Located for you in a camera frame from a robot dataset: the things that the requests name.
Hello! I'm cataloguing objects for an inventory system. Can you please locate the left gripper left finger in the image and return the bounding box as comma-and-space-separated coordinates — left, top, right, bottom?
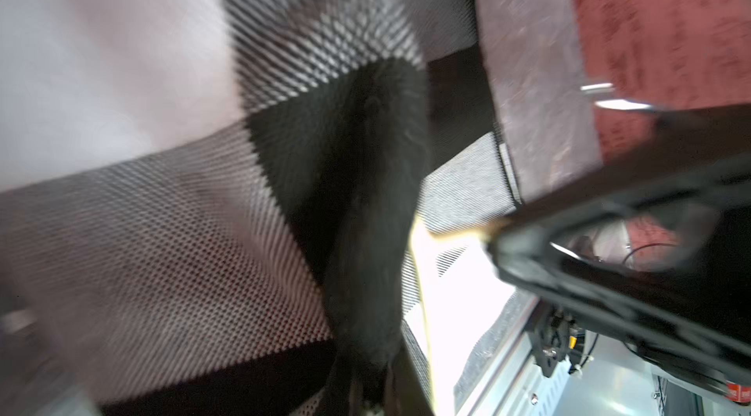
314, 357, 358, 416

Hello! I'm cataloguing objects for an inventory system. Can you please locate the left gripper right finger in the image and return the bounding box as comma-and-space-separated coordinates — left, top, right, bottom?
383, 340, 433, 416

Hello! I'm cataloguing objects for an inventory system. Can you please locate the grey black checkered mat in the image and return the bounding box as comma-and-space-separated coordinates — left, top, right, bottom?
1, 0, 514, 415

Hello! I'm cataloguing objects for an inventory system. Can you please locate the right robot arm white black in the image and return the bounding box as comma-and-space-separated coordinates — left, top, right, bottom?
488, 104, 750, 394

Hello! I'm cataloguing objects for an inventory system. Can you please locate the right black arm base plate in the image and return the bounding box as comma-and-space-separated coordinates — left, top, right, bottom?
524, 301, 588, 378

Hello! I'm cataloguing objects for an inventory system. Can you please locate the aluminium front rail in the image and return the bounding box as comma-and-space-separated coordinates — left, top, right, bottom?
456, 292, 750, 415

